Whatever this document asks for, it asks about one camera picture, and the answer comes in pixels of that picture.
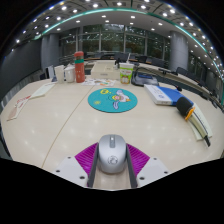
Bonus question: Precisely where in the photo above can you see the white lidded mug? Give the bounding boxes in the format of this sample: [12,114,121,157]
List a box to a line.
[63,63,76,83]

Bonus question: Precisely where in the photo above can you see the green white cup with straw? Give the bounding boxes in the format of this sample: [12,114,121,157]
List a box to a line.
[118,53,135,85]

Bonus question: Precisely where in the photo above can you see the colourful sticker sheet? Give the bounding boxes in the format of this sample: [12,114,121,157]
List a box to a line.
[81,78,116,88]

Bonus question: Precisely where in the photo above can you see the red white leaflet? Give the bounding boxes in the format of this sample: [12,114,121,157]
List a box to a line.
[6,94,33,122]

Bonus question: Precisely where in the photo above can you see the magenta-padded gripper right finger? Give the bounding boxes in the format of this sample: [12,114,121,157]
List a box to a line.
[125,143,171,189]

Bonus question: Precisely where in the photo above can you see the round teal cartoon mouse pad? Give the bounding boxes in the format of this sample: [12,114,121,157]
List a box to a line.
[87,87,139,114]

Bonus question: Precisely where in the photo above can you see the silver grey computer mouse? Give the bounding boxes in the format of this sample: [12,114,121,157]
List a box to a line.
[97,134,128,175]

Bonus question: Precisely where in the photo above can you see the blue white book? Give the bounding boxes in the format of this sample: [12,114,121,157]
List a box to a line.
[143,83,194,107]

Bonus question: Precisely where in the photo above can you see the black handheld microphone yellow ring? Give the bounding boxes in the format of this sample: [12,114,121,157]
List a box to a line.
[175,96,212,148]

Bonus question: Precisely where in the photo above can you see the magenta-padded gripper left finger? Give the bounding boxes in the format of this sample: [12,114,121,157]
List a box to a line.
[54,143,100,189]

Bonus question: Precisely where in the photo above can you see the black gooseneck microphone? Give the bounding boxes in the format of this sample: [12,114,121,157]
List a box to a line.
[156,76,183,92]

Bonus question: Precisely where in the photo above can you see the ceiling lights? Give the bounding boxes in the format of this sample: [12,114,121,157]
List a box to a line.
[11,0,224,73]

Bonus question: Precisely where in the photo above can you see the beige cardboard box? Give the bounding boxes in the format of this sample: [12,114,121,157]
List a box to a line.
[90,60,121,81]

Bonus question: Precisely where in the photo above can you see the white standing appliance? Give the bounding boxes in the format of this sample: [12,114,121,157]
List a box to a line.
[46,64,55,80]

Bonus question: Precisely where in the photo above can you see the black desk conference console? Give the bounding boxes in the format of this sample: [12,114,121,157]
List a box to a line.
[130,71,159,87]

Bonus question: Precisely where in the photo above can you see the white booklet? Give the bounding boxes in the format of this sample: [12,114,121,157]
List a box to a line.
[29,82,56,100]

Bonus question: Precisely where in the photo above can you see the red bottle with green band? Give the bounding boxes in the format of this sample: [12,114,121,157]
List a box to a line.
[73,50,86,84]

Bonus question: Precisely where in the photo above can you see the dark office chairs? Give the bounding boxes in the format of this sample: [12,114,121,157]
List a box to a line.
[84,51,219,96]

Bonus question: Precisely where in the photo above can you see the white printed paper sheet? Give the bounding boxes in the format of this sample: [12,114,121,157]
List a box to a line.
[188,103,214,141]

